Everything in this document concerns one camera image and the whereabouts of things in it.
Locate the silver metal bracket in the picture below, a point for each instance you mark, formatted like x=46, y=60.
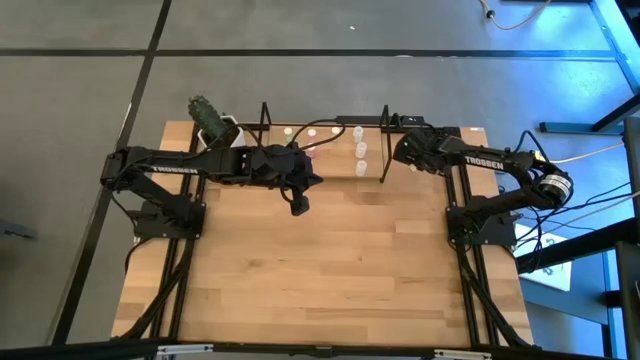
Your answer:
x=462, y=355
x=185, y=349

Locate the white opaque plastic bottle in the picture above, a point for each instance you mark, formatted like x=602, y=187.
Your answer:
x=360, y=166
x=360, y=148
x=358, y=132

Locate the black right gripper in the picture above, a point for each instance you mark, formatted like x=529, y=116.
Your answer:
x=422, y=150

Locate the black metal beam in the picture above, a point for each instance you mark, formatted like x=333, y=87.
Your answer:
x=575, y=247

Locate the flat black box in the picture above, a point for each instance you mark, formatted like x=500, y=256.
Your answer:
x=360, y=120

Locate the green cactus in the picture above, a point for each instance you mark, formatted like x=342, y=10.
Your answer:
x=207, y=117

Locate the black desk frame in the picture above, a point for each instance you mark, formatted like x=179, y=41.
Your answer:
x=565, y=128

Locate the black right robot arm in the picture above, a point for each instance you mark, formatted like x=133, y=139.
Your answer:
x=500, y=162

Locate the green pill bottle white cap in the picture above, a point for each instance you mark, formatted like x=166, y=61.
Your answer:
x=288, y=132

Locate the yellow plug adapter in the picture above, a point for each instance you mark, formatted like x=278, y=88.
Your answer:
x=538, y=156

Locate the black gantry bar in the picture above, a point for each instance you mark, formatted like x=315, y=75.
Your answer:
x=100, y=351

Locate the dark floor object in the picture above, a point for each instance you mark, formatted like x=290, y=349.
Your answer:
x=17, y=232

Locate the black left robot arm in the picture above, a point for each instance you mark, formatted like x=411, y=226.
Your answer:
x=175, y=167

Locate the pink pill bottle white cap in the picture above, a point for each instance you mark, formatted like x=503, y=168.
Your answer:
x=312, y=133
x=313, y=151

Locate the white paper blue print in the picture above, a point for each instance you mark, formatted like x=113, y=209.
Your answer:
x=550, y=275

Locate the wooden shelf black metal frame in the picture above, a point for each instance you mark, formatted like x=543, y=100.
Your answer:
x=345, y=167

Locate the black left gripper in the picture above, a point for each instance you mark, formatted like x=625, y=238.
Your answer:
x=275, y=167

